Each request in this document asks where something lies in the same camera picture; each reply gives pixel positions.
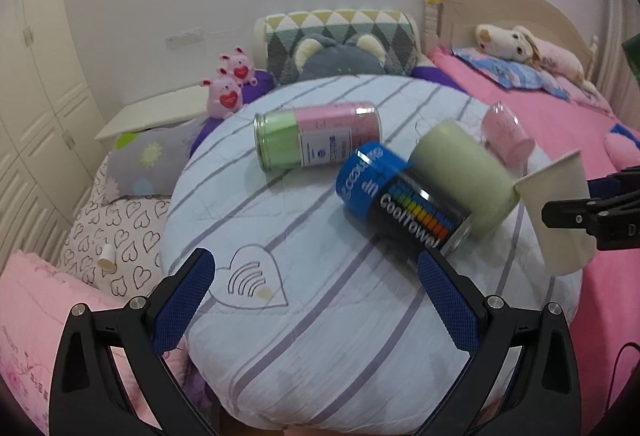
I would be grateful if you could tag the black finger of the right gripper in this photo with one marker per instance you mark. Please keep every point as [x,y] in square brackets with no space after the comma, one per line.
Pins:
[581,214]

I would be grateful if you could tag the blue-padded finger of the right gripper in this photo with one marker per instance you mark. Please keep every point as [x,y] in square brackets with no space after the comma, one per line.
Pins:
[624,182]

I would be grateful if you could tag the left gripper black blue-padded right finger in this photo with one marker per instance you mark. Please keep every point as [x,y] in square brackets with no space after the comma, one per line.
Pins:
[543,394]

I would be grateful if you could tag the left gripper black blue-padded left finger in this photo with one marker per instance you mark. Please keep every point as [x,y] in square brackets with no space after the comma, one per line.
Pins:
[88,396]

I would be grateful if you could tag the white paper cup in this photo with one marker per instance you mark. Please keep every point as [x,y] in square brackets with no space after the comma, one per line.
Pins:
[555,197]

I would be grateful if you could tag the pink plastic cup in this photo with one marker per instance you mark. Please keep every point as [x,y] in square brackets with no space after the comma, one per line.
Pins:
[506,136]

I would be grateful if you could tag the pale green cup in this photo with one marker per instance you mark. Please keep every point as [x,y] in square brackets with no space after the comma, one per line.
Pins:
[456,163]

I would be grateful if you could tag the pink plush at right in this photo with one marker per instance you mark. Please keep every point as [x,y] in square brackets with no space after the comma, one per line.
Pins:
[622,147]

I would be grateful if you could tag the pink printed pillow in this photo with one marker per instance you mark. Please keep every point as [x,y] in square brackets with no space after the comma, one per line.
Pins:
[559,61]

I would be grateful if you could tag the pink blanket at left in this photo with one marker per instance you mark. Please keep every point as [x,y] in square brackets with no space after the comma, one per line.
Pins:
[36,298]

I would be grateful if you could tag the blue cartoon pillow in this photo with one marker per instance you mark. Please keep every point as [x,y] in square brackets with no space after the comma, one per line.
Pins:
[511,75]

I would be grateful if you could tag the heart patterned white pillow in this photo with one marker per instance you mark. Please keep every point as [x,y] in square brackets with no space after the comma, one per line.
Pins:
[134,226]

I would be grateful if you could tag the white dog plush toy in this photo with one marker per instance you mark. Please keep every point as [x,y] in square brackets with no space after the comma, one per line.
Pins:
[514,45]

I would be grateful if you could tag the blue black CoolTowel can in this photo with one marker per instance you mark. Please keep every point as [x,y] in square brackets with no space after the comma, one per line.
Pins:
[381,189]

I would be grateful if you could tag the cream wooden headboard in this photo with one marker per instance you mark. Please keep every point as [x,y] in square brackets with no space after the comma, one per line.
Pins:
[451,23]

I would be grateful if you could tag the grey flower pillow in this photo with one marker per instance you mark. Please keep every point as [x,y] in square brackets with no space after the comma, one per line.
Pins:
[149,164]

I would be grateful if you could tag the cream wardrobe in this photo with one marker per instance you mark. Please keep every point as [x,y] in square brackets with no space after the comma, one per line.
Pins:
[48,123]

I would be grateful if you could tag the green pink towel can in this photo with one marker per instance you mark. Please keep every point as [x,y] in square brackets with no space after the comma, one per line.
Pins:
[317,135]

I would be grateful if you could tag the grey bear plush cushion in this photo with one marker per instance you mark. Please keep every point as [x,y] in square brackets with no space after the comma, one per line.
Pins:
[317,57]

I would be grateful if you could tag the white bedside table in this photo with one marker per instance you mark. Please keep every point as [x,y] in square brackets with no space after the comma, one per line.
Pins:
[170,108]

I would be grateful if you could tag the triangle patterned pillow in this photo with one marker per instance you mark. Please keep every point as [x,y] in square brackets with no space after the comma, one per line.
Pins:
[276,37]

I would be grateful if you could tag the front pink plush pig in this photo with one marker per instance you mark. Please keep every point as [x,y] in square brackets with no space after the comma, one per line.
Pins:
[224,96]

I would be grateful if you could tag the pink plush pig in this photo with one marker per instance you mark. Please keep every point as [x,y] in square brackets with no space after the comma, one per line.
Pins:
[238,66]
[224,96]

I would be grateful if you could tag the rear pink plush pig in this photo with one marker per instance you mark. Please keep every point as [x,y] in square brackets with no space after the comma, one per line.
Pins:
[238,66]

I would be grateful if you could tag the wall outlet plate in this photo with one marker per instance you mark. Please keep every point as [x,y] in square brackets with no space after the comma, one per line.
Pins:
[185,39]

